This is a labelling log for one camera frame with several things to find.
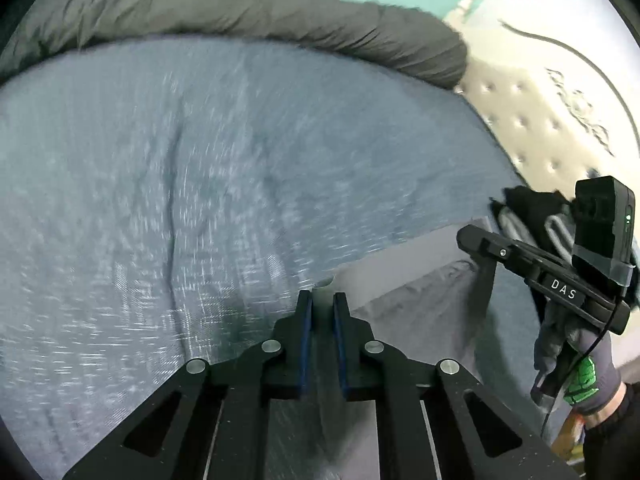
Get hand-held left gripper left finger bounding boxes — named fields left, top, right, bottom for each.
left=62, top=290, right=313, bottom=480

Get grey boxer shorts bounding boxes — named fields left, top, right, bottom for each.
left=265, top=217, right=501, bottom=480

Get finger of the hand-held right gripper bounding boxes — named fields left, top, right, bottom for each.
left=456, top=224, right=546, bottom=286

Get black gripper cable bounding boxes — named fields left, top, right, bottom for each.
left=539, top=300, right=628, bottom=436

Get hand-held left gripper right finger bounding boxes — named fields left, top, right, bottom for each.
left=332, top=291, right=576, bottom=480

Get pile of dark clothes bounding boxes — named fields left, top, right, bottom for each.
left=489, top=185, right=583, bottom=266

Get person's right hand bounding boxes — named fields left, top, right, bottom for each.
left=531, top=302, right=627, bottom=417

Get person's right forearm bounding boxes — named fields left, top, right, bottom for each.
left=580, top=385, right=640, bottom=480

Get bed with blue-grey sheet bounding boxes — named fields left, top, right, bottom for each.
left=0, top=37, right=551, bottom=480

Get grey white-trimmed garment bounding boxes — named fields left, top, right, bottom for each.
left=497, top=210, right=576, bottom=261

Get cream tufted headboard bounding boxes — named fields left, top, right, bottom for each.
left=442, top=0, right=640, bottom=271

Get dark grey rolled duvet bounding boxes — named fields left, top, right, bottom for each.
left=0, top=0, right=468, bottom=92

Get orange object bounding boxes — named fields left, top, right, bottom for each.
left=550, top=410, right=586, bottom=461

